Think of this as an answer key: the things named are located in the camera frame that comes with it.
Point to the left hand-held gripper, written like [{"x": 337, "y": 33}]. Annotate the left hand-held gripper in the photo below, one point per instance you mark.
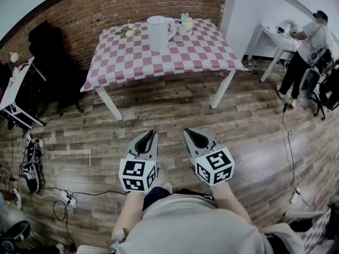
[{"x": 133, "y": 174}]

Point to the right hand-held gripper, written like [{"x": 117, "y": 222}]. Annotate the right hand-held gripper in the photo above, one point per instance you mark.
[{"x": 215, "y": 165}]

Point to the white electric kettle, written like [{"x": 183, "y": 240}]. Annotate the white electric kettle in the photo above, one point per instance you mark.
[{"x": 157, "y": 33}]

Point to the person's right forearm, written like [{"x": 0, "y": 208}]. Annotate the person's right forearm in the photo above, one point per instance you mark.
[{"x": 233, "y": 205}]

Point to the person's left forearm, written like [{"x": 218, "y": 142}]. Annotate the person's left forearm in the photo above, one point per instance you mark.
[{"x": 129, "y": 210}]

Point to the person's light shoe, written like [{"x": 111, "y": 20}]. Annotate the person's light shoe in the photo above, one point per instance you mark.
[{"x": 167, "y": 187}]

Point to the person's black shorts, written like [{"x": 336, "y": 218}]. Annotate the person's black shorts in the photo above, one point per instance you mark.
[{"x": 156, "y": 194}]

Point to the table with checkered cloth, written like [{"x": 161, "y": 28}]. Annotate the table with checkered cloth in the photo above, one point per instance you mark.
[{"x": 185, "y": 59}]

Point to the person's beige shirt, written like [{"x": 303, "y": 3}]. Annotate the person's beige shirt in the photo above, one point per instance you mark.
[{"x": 196, "y": 226}]

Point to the white power strip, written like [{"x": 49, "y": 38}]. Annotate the white power strip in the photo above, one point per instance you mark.
[{"x": 69, "y": 198}]

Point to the white power adapter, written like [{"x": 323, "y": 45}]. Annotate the white power adapter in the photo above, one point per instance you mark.
[{"x": 294, "y": 198}]

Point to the white flower bouquet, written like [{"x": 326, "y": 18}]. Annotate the white flower bouquet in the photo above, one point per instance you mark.
[{"x": 129, "y": 32}]

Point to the black electronic device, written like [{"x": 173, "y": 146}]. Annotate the black electronic device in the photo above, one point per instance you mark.
[{"x": 31, "y": 168}]

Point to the yellow blue striped cup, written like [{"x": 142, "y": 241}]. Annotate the yellow blue striped cup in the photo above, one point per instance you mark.
[{"x": 186, "y": 25}]

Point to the black office chair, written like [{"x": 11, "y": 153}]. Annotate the black office chair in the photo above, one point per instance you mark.
[{"x": 55, "y": 62}]

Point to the grey round fan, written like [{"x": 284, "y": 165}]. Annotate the grey round fan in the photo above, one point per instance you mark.
[{"x": 308, "y": 83}]

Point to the white side table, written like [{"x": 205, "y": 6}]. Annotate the white side table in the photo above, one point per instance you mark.
[{"x": 275, "y": 42}]

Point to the black equipment stand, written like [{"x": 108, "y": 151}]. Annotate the black equipment stand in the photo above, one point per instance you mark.
[{"x": 327, "y": 89}]

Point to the white desk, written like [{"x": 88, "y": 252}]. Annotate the white desk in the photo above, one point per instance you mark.
[{"x": 13, "y": 89}]

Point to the white tabletop appliance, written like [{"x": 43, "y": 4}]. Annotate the white tabletop appliance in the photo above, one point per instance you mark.
[{"x": 287, "y": 25}]

